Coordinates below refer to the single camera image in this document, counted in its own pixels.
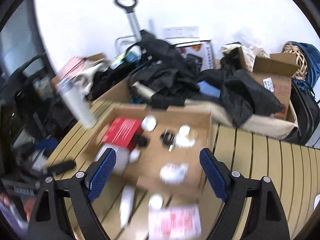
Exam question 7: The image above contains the white cotton swab pack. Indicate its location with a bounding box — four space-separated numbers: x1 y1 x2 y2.
94 144 130 176

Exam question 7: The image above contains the round white tin jar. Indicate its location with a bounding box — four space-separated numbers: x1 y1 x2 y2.
149 194 163 210

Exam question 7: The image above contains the white tube bottle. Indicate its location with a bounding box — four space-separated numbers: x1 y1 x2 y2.
119 185 135 228

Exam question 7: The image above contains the pink white flat packet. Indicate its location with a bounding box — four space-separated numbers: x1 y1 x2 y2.
148 204 202 239

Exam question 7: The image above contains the beige cloth bag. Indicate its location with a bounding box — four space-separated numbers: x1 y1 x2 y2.
184 99 298 140

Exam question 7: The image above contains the white tall thermos bottle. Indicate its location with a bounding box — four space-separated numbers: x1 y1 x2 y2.
57 78 97 129

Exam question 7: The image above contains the pink bag left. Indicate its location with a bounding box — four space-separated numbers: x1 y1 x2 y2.
55 56 86 87

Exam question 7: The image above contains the red flat box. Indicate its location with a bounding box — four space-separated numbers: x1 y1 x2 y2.
101 117 143 151

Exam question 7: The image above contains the small white cap bottle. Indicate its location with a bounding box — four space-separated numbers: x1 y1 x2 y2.
129 148 140 163

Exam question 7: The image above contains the black backpack right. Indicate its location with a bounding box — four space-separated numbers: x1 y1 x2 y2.
284 79 319 145

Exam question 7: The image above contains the small white jar in box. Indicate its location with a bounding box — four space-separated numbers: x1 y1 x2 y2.
178 125 190 137

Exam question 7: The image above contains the black fuzzy ball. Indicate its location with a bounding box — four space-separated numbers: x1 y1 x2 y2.
133 134 149 147

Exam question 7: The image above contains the cardboard box behind table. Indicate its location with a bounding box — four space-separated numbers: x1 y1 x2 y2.
92 78 131 104

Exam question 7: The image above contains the open cardboard tray box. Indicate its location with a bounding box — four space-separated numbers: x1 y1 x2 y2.
84 105 212 199

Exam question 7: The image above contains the small silver round tin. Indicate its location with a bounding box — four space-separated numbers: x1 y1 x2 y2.
141 115 157 132

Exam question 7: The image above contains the brown cardboard box right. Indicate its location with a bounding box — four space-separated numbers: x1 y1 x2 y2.
250 53 299 120

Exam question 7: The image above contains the blue bag with basket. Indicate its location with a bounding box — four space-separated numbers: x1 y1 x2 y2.
282 41 319 89

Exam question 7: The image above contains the black clothes pile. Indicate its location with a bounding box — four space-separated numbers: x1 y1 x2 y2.
91 29 284 127

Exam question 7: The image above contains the white printed product box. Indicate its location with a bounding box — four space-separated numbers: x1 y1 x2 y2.
175 40 215 71

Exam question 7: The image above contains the black hair tie bundle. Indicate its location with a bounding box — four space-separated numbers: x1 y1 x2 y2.
159 129 176 147

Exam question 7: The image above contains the trolley handle black metal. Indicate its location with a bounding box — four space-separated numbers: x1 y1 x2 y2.
114 0 142 42

